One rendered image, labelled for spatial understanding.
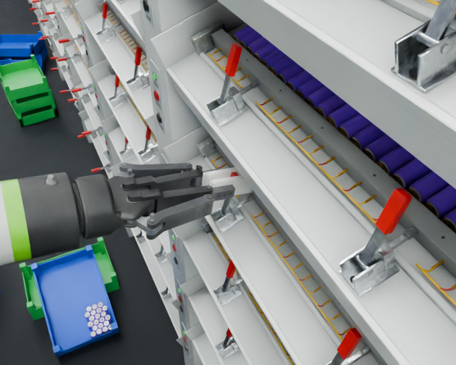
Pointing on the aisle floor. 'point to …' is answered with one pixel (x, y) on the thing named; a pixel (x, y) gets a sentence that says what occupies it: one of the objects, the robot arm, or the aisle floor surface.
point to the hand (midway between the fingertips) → (228, 182)
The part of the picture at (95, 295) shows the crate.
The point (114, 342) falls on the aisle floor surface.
